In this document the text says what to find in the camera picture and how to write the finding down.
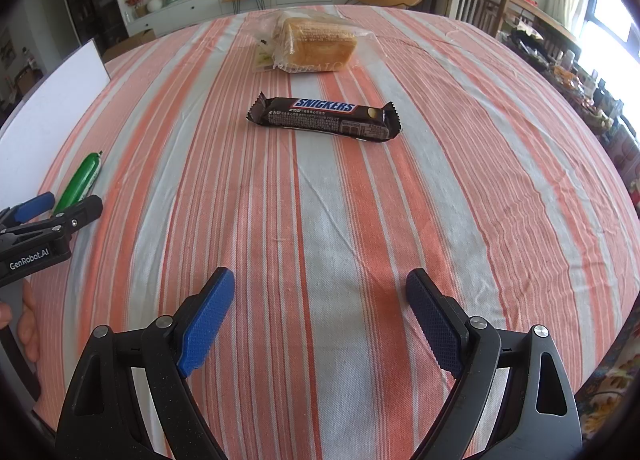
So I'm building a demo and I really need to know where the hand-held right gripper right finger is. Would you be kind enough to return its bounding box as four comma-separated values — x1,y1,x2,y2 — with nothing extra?
405,267,583,460

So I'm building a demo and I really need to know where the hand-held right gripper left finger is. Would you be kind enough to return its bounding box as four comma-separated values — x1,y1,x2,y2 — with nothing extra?
55,266,236,460

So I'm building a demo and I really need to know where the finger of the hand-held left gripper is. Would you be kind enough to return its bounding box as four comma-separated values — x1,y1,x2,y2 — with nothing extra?
0,191,56,229
20,194,104,242

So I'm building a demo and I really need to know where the glossy green snack packet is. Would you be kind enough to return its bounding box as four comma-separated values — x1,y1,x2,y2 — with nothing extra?
52,152,103,215

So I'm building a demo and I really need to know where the person's left hand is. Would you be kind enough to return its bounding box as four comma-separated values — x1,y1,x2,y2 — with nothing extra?
17,285,42,365

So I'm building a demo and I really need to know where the orange striped tablecloth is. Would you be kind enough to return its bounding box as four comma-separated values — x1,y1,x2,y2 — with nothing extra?
30,5,640,460

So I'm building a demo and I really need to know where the cardboard box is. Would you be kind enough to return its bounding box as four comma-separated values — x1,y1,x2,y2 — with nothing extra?
102,29,156,61

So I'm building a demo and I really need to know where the floral cloth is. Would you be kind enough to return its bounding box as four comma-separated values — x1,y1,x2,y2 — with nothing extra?
575,350,640,441

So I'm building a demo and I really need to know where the brown chocolate bar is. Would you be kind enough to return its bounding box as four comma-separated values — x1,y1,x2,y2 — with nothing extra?
246,94,402,142

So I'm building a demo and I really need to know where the cluttered side table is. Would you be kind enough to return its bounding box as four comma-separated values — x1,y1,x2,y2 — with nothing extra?
500,25,640,181

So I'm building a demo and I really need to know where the bread loaf in clear bag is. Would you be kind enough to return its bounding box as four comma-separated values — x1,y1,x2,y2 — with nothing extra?
254,10,373,75

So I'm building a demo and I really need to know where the wooden dining table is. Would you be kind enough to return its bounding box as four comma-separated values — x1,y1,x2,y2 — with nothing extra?
500,0,591,56

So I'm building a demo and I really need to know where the window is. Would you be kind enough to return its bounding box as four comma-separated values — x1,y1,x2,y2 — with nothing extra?
575,0,640,66

